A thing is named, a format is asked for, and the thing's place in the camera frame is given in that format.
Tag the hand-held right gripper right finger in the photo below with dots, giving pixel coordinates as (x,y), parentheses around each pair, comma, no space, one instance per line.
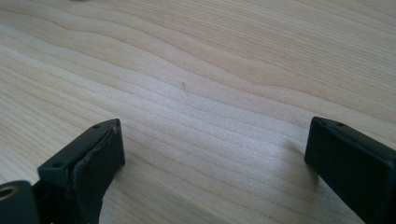
(351,161)

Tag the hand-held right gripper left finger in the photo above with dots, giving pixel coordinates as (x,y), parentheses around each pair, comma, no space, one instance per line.
(88,165)

